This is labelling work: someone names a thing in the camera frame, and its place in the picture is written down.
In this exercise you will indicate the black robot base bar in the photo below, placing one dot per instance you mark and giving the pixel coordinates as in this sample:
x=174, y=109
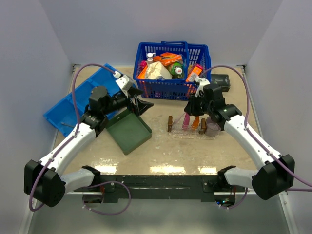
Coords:
x=195, y=187

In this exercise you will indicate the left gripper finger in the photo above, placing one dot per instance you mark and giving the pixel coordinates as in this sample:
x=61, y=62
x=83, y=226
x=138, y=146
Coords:
x=134, y=91
x=141, y=106

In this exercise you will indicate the purple translucent cup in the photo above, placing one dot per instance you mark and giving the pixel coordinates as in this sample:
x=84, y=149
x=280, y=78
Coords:
x=212, y=129

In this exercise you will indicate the pink toothpaste tube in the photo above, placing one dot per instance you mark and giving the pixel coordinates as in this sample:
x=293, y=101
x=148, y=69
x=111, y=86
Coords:
x=186, y=122

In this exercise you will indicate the light blue compartment bin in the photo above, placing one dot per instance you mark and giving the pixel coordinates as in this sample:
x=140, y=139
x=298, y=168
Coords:
x=64, y=110

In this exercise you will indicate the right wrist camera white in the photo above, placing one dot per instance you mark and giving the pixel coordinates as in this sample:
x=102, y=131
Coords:
x=201, y=82

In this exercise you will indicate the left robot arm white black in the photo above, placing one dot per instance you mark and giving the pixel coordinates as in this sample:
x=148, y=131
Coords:
x=44, y=180

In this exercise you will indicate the orange scrub sponge pack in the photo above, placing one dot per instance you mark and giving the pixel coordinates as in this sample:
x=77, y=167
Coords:
x=142, y=74

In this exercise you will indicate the orange cardboard box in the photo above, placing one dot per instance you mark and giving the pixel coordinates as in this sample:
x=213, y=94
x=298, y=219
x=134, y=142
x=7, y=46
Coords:
x=168, y=58

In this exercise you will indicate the green soda bottle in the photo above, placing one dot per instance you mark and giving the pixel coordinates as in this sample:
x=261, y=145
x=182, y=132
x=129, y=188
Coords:
x=176, y=70

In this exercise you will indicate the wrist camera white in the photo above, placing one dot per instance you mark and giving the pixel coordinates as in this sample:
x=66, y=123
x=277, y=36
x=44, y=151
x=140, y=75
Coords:
x=125, y=83
x=201, y=82

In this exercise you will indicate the crumpled beige paper bag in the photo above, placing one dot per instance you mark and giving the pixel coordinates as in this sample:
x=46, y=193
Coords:
x=156, y=71

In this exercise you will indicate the grey toothbrush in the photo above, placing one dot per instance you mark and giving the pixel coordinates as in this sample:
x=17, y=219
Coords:
x=66, y=124

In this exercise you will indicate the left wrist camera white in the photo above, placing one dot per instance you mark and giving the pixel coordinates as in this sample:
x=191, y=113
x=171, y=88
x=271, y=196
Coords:
x=125, y=83

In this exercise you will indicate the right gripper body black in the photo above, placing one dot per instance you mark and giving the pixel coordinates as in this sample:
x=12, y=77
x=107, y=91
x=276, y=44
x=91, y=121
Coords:
x=199, y=107

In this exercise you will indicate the orange toothpaste tube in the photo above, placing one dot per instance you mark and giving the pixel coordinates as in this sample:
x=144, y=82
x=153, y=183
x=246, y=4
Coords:
x=195, y=123

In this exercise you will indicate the clear glass tray wooden handles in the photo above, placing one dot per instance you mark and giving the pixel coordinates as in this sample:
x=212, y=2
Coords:
x=177, y=132

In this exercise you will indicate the green metal tray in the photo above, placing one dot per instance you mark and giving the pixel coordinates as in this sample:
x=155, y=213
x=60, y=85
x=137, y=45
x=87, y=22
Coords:
x=129, y=131

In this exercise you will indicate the pink carton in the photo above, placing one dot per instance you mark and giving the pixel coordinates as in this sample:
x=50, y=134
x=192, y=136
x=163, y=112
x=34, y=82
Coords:
x=142, y=65

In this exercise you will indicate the white pump bottle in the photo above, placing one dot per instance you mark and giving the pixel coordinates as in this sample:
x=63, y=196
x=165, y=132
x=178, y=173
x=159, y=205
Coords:
x=150, y=58

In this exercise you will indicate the dark blue shopping basket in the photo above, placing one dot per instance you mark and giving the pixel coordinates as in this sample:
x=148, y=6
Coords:
x=174, y=89

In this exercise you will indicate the black box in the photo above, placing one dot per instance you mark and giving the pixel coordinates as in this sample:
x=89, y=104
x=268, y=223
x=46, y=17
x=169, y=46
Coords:
x=222, y=80

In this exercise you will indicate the orange pink snack box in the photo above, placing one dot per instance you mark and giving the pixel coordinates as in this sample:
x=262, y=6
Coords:
x=193, y=72

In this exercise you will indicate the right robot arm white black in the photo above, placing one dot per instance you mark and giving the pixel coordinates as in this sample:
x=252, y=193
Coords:
x=273, y=172

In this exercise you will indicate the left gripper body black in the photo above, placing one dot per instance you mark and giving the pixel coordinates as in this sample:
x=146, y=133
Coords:
x=130, y=106

